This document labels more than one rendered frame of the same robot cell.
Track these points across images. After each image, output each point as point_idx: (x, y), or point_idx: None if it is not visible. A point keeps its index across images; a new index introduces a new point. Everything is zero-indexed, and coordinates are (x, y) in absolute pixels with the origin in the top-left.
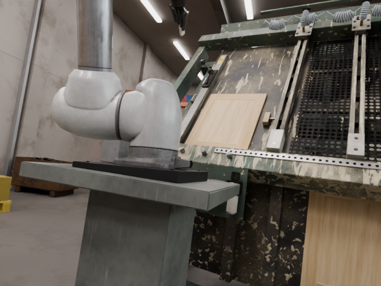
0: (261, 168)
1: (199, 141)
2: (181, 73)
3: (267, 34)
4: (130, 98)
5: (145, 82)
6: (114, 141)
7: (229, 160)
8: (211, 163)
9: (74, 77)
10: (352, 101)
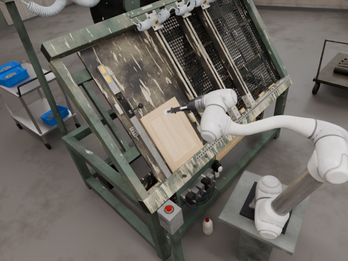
0: (219, 149)
1: (177, 160)
2: (86, 114)
3: (126, 28)
4: None
5: (279, 188)
6: (178, 218)
7: (206, 158)
8: (202, 167)
9: (288, 218)
10: (220, 86)
